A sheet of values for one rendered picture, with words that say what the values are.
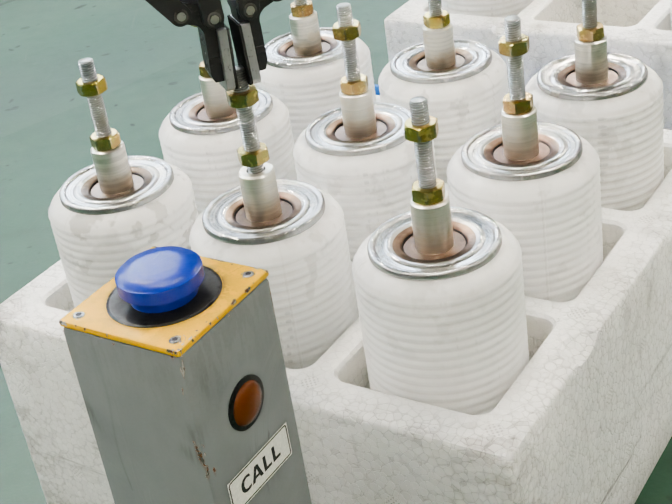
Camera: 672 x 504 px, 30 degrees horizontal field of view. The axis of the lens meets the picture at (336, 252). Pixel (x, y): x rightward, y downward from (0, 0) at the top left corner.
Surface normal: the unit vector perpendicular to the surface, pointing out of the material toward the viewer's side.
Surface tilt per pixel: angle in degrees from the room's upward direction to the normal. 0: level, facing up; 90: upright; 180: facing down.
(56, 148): 0
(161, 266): 0
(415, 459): 90
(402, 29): 90
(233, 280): 0
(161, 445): 90
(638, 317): 90
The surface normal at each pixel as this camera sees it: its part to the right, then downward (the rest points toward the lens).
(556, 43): -0.52, 0.49
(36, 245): -0.14, -0.85
